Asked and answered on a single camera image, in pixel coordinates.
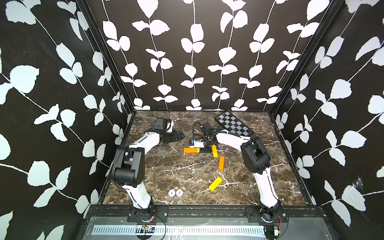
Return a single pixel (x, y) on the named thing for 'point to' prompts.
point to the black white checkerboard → (233, 124)
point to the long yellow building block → (215, 183)
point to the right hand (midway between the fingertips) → (200, 145)
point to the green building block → (198, 150)
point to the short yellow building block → (215, 151)
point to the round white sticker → (171, 193)
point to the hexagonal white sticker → (179, 193)
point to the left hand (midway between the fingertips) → (180, 134)
